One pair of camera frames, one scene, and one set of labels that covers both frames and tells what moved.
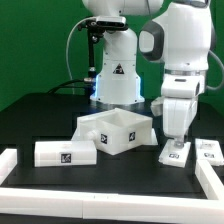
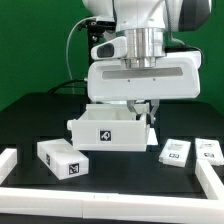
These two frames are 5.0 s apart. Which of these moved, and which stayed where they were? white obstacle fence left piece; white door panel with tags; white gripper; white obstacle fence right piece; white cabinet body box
Moved: white gripper; white cabinet body box
Stayed: white obstacle fence right piece; white obstacle fence left piece; white door panel with tags
